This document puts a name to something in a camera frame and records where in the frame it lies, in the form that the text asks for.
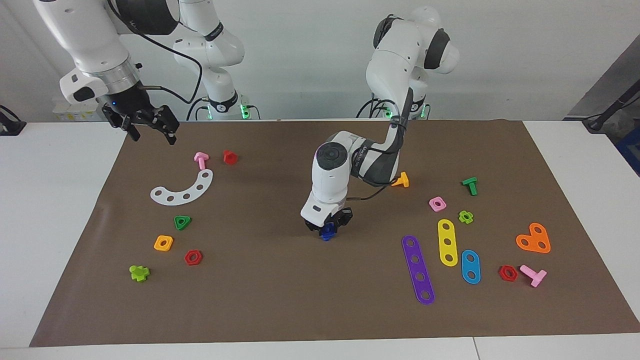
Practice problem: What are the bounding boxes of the yellow three-hole plastic strip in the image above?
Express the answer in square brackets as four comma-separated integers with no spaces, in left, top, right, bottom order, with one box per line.
[437,219,459,267]

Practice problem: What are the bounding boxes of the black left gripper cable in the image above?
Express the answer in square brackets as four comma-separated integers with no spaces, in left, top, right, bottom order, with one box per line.
[344,87,416,203]

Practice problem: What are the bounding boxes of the black stand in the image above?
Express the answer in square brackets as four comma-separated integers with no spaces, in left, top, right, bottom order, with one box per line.
[582,80,640,132]

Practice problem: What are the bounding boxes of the purple four-hole plastic strip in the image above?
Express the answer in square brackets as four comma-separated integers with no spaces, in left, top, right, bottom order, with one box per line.
[401,235,436,306]

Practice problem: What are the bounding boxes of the white curved five-hole plate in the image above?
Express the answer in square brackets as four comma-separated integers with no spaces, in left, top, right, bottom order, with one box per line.
[150,169,214,206]

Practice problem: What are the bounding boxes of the blue crate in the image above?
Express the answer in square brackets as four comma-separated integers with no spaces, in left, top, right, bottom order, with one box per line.
[616,127,640,176]

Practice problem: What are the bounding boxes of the black base cables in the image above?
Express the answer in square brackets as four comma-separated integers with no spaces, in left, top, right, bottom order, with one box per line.
[186,96,209,121]
[356,97,389,119]

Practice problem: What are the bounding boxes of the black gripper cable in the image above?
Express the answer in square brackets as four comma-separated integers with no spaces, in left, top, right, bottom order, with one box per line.
[107,0,204,106]
[344,87,416,203]

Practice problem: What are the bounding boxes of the brown table mat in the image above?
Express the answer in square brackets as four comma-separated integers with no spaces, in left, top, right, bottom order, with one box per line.
[29,119,640,347]

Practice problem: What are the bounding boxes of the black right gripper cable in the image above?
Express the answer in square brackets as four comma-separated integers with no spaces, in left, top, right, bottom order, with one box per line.
[107,0,204,106]

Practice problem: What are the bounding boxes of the blue two-hole plastic strip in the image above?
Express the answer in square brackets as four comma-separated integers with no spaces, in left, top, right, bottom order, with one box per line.
[461,249,482,285]

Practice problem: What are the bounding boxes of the orange three-hole plastic plate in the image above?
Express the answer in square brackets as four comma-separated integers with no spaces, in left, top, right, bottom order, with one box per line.
[515,222,552,254]

